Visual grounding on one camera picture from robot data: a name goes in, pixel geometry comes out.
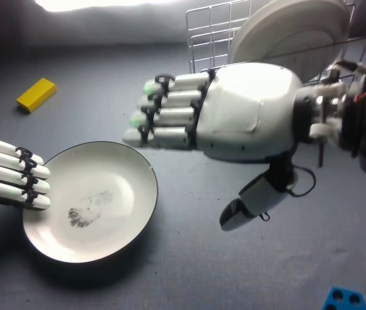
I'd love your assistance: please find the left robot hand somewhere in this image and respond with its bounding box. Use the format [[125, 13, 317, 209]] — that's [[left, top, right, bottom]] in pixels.
[[0, 128, 52, 212]]

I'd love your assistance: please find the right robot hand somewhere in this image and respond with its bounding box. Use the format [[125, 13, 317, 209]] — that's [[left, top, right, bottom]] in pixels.
[[121, 63, 303, 232]]

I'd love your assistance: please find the white round plate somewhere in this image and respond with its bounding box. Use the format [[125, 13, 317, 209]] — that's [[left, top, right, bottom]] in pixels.
[[228, 0, 351, 87]]

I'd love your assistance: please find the white plate with grey smudge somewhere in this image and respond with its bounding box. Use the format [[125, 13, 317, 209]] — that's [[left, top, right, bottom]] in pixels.
[[21, 141, 159, 269]]

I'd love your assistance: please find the yellow rectangular block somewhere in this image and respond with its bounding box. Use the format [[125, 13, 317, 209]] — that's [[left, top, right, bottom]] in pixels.
[[16, 77, 58, 113]]

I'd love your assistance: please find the white backdrop cloth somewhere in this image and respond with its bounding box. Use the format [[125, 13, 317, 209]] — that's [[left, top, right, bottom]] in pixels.
[[17, 0, 190, 46]]

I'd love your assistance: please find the blue block with holes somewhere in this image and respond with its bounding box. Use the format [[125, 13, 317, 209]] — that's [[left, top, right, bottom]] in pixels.
[[320, 286, 366, 310]]

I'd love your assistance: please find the silver wire dish rack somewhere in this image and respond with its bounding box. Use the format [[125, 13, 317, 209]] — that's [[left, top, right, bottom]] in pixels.
[[185, 0, 366, 88]]

